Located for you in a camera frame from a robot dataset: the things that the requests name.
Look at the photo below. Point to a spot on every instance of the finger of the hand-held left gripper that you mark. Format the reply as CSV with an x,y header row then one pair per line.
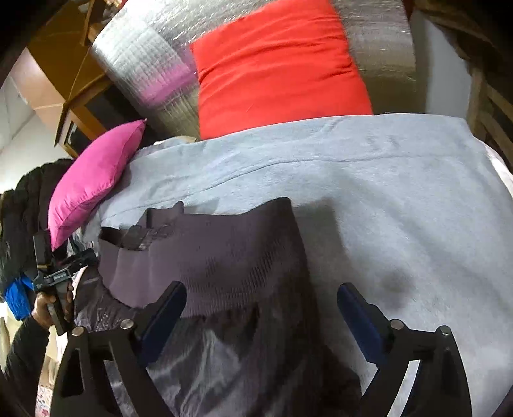
x,y
85,257

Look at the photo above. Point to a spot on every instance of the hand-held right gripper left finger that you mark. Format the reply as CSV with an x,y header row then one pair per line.
x,y
160,320

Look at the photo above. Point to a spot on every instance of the wooden cabinet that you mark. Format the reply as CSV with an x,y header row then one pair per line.
x,y
76,72

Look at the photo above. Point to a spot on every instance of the person's left forearm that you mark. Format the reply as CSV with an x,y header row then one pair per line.
x,y
26,369

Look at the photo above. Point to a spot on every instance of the wooden shelf rack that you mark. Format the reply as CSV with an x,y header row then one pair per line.
x,y
485,72

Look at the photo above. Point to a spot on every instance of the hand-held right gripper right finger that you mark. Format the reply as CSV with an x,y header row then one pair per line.
x,y
360,320

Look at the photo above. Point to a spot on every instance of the dark quilted jacket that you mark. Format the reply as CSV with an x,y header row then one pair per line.
x,y
224,304

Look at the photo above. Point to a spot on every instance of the silver insulation mat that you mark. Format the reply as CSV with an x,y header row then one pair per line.
x,y
140,68

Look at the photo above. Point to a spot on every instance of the person's left hand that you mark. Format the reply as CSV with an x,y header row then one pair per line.
x,y
40,310

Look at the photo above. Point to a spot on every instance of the red pillow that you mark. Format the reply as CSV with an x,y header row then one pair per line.
x,y
280,68

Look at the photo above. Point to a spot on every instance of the grey blanket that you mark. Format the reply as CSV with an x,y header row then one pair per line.
x,y
392,208

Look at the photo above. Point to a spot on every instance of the black coat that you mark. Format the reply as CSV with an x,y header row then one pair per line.
x,y
28,216

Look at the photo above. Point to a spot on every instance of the white bed sheet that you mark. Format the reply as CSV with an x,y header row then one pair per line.
x,y
501,160

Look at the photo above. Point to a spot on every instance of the pink pillow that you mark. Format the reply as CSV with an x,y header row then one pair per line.
x,y
94,180

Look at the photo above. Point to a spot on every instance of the blue quilted garment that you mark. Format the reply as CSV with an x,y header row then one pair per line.
x,y
16,298

